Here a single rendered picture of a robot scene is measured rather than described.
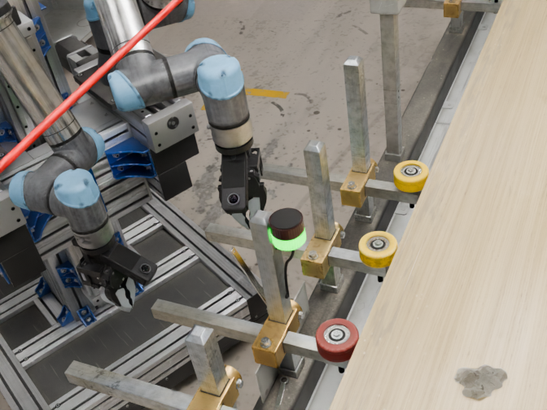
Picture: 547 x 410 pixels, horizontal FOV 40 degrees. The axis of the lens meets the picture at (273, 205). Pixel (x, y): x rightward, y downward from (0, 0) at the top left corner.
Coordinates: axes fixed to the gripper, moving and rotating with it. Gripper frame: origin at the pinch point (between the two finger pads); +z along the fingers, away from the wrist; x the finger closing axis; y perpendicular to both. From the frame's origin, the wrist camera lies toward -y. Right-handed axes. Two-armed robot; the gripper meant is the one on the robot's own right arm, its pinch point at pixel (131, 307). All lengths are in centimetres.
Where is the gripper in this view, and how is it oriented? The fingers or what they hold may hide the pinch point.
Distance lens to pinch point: 166.0
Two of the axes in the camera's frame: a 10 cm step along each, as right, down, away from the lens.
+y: -9.1, -1.6, 3.9
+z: 1.4, 7.6, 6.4
